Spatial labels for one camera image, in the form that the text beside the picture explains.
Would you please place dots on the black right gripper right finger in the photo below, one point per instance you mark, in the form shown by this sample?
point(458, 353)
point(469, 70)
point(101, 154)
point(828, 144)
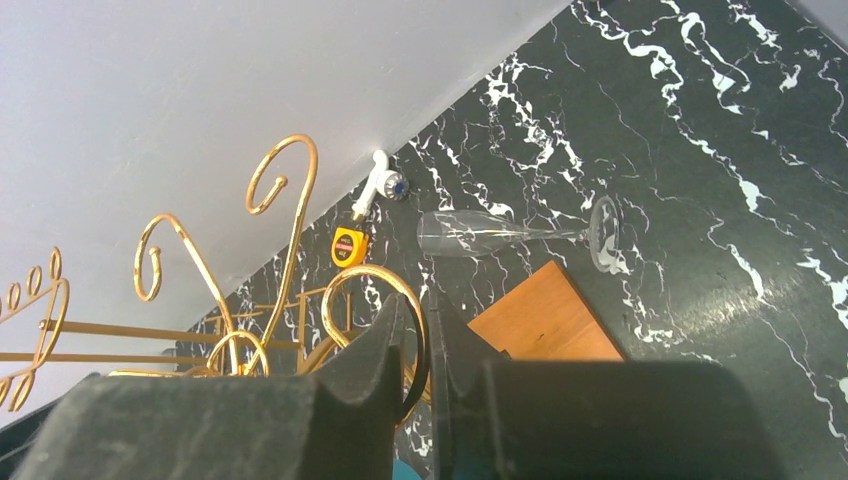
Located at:
point(498, 418)

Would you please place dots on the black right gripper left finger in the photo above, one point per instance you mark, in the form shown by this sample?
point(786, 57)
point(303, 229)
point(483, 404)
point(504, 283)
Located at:
point(337, 422)

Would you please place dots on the clear wine glass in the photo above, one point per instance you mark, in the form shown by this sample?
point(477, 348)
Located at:
point(466, 233)

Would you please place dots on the blue plastic wine glass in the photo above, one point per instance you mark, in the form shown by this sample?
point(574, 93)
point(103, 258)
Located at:
point(403, 471)

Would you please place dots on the yellow tape measure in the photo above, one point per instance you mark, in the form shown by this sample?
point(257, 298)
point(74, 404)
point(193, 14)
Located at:
point(349, 247)

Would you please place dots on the white pipe fitting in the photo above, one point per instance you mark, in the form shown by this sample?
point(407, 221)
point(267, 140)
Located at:
point(382, 180)

